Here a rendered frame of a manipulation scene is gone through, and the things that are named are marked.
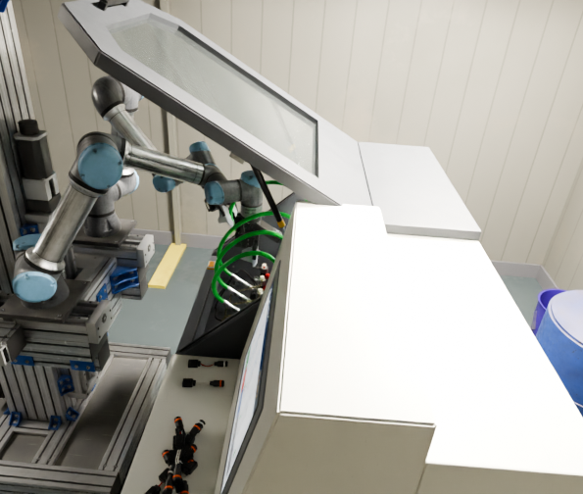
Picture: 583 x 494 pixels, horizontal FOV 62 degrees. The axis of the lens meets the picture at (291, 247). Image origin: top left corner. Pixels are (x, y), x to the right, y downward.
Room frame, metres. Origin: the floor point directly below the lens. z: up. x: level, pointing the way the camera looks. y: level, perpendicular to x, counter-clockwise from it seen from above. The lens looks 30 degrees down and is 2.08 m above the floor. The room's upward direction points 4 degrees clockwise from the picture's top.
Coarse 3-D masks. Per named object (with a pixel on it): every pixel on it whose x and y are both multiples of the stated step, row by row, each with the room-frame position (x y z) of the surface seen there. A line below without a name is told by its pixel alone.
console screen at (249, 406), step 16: (272, 288) 0.95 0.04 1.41; (272, 304) 0.86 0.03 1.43; (272, 320) 0.79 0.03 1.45; (256, 336) 0.93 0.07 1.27; (256, 352) 0.83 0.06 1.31; (256, 368) 0.75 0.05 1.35; (240, 384) 0.90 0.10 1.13; (256, 384) 0.67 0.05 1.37; (240, 400) 0.80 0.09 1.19; (256, 400) 0.61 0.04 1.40; (240, 416) 0.72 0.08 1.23; (256, 416) 0.57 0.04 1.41; (240, 432) 0.64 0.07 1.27; (240, 448) 0.58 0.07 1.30; (224, 480) 0.61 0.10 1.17
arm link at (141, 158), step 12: (96, 132) 1.38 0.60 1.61; (120, 144) 1.43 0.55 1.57; (132, 144) 1.47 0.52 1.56; (132, 156) 1.44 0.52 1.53; (144, 156) 1.46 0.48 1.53; (156, 156) 1.48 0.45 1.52; (168, 156) 1.51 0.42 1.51; (132, 168) 1.45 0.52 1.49; (144, 168) 1.45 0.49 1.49; (156, 168) 1.46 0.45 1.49; (168, 168) 1.48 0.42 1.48; (180, 168) 1.50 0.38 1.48; (192, 168) 1.52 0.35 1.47; (204, 168) 1.55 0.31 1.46; (216, 168) 1.59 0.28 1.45; (192, 180) 1.52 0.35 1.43; (204, 180) 1.53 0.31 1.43
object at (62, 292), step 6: (60, 276) 1.35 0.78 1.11; (60, 282) 1.33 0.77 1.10; (60, 288) 1.32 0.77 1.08; (66, 288) 1.34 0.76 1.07; (54, 294) 1.29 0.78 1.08; (60, 294) 1.31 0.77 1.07; (66, 294) 1.33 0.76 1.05; (48, 300) 1.28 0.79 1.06; (54, 300) 1.28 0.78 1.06; (60, 300) 1.30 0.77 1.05; (24, 306) 1.27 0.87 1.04; (30, 306) 1.26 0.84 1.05; (36, 306) 1.26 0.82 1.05; (42, 306) 1.26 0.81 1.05; (48, 306) 1.27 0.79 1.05
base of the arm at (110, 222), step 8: (88, 216) 1.78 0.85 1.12; (96, 216) 1.77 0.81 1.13; (104, 216) 1.78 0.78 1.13; (112, 216) 1.81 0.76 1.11; (88, 224) 1.77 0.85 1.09; (96, 224) 1.76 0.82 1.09; (104, 224) 1.77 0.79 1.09; (112, 224) 1.79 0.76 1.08; (120, 224) 1.83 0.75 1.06; (88, 232) 1.76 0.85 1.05; (96, 232) 1.75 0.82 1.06; (104, 232) 1.76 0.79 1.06; (112, 232) 1.78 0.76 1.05
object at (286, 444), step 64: (320, 256) 0.88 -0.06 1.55; (384, 256) 0.90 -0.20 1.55; (256, 320) 1.10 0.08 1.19; (320, 320) 0.67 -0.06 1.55; (384, 320) 0.68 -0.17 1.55; (320, 384) 0.52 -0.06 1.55; (384, 384) 0.53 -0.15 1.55; (256, 448) 0.49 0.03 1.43; (320, 448) 0.46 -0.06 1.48; (384, 448) 0.46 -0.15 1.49
